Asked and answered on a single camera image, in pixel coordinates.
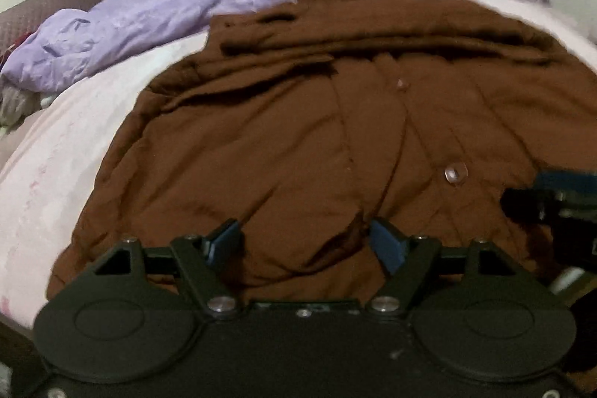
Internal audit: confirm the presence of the pile of mixed clothes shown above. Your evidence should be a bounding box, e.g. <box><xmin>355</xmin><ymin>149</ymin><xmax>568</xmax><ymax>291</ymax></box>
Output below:
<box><xmin>0</xmin><ymin>74</ymin><xmax>57</xmax><ymax>134</ymax></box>

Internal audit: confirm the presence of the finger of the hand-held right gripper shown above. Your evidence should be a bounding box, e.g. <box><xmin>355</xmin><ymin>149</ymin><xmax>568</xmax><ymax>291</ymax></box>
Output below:
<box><xmin>500</xmin><ymin>170</ymin><xmax>597</xmax><ymax>223</ymax></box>

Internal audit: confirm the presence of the maroon pillow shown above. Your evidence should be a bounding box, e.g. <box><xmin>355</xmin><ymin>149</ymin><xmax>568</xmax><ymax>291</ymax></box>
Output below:
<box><xmin>0</xmin><ymin>0</ymin><xmax>120</xmax><ymax>54</ymax></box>

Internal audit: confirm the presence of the pink bed sheet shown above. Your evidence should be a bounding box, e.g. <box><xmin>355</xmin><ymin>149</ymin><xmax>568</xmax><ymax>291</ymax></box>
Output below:
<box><xmin>0</xmin><ymin>0</ymin><xmax>597</xmax><ymax>330</ymax></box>

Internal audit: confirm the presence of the purple quilt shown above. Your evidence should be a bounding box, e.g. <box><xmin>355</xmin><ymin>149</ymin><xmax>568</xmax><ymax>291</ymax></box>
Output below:
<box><xmin>0</xmin><ymin>0</ymin><xmax>552</xmax><ymax>94</ymax></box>

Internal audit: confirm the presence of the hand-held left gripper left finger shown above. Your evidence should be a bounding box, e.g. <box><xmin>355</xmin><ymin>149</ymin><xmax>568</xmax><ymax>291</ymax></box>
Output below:
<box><xmin>93</xmin><ymin>218</ymin><xmax>244</xmax><ymax>319</ymax></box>

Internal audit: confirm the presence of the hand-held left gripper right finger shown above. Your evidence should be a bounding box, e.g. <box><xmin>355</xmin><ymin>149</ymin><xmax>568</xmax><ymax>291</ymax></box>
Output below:
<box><xmin>366</xmin><ymin>217</ymin><xmax>519</xmax><ymax>316</ymax></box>

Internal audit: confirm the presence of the brown button shirt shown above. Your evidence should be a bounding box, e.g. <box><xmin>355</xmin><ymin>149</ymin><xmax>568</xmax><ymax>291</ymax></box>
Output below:
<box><xmin>46</xmin><ymin>0</ymin><xmax>597</xmax><ymax>303</ymax></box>

